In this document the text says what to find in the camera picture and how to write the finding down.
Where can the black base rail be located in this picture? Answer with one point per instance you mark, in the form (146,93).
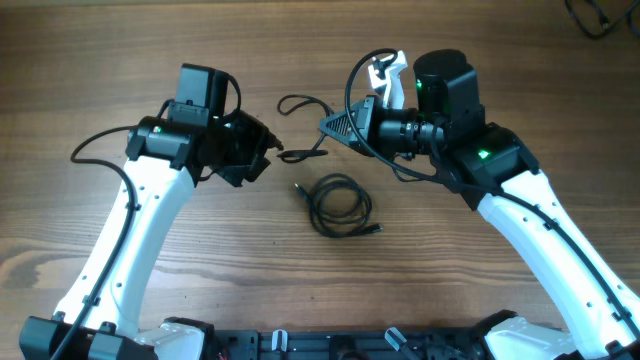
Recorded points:
(431,344)

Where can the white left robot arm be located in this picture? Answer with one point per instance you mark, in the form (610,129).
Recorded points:
(98,318)

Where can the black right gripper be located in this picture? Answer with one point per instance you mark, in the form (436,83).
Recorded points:
(367,116)

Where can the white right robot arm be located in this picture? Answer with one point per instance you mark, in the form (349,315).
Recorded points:
(497,176)

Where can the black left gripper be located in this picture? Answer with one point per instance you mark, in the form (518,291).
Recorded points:
(262,140)

